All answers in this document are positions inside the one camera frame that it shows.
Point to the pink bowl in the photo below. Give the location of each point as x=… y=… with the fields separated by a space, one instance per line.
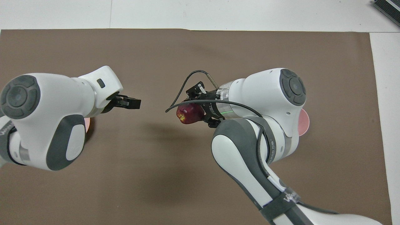
x=303 y=123

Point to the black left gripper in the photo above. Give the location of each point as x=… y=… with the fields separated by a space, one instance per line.
x=114 y=103

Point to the pink plate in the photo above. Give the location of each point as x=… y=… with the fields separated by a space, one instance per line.
x=88 y=125

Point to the brown table mat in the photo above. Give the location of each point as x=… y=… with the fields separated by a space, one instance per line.
x=156 y=172

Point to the dark red apple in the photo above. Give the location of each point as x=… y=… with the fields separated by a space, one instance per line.
x=189 y=114

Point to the black ribbed device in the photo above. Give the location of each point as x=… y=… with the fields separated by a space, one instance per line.
x=389 y=7

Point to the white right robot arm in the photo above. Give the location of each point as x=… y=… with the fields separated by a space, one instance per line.
x=265 y=93

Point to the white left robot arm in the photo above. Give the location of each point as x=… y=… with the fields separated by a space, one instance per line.
x=56 y=103

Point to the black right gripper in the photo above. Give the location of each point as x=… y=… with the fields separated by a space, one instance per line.
x=212 y=104

